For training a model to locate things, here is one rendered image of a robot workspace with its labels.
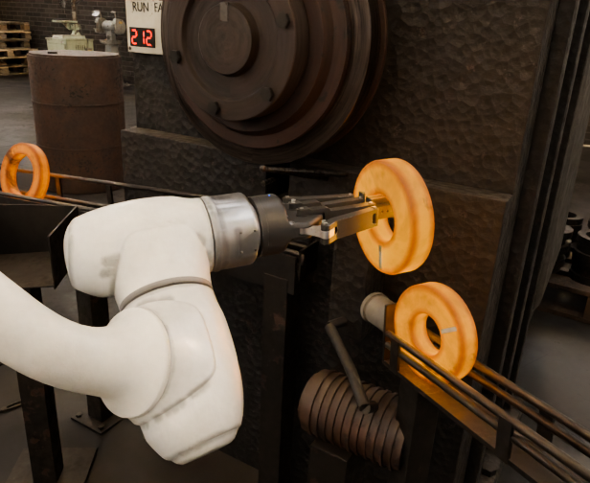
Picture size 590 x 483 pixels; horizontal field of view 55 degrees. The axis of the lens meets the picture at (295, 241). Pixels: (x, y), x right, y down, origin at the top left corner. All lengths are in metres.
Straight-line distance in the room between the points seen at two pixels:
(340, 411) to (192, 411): 0.55
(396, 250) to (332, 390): 0.39
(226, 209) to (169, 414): 0.24
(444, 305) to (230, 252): 0.36
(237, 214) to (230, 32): 0.46
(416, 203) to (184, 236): 0.29
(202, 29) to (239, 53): 0.09
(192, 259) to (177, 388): 0.15
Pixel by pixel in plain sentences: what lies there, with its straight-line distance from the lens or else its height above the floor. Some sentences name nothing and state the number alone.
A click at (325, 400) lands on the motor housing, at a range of 1.08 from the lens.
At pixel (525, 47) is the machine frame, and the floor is 1.13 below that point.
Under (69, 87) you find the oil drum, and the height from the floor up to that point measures 0.69.
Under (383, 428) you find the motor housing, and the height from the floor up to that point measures 0.51.
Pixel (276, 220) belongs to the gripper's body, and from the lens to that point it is 0.67.
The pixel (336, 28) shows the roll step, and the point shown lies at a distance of 1.02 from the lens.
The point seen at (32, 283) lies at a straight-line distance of 1.34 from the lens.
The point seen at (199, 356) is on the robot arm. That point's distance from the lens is 0.55.
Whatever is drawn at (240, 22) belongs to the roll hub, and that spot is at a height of 1.14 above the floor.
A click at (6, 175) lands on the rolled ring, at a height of 0.69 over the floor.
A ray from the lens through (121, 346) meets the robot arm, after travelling 0.53.
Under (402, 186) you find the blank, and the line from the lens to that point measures 0.73.
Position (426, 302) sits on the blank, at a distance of 0.90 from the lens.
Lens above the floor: 1.15
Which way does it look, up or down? 21 degrees down
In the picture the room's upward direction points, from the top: 3 degrees clockwise
